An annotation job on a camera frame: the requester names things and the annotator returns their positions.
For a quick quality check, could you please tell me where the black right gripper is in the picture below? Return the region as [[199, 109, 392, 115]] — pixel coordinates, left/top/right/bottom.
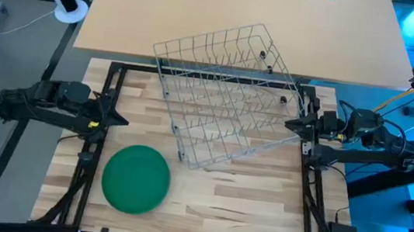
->
[[284, 105, 349, 144]]

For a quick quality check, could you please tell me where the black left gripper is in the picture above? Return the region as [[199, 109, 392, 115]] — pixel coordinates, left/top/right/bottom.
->
[[85, 92, 132, 143]]

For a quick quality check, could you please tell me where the green plastic plate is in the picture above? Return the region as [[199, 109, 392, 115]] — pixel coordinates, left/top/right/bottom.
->
[[98, 140, 175, 219]]

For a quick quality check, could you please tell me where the light wooden desk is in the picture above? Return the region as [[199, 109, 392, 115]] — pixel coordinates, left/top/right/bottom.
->
[[72, 0, 414, 92]]

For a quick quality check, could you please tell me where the grey wire dish rack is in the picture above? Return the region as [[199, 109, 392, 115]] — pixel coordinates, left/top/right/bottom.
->
[[139, 11, 316, 182], [0, 47, 390, 232]]

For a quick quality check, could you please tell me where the dark floor cable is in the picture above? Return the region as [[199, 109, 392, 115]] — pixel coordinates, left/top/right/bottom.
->
[[381, 92, 414, 120]]

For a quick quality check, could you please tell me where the thin white floor cable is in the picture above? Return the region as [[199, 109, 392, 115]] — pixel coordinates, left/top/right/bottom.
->
[[0, 4, 56, 47]]

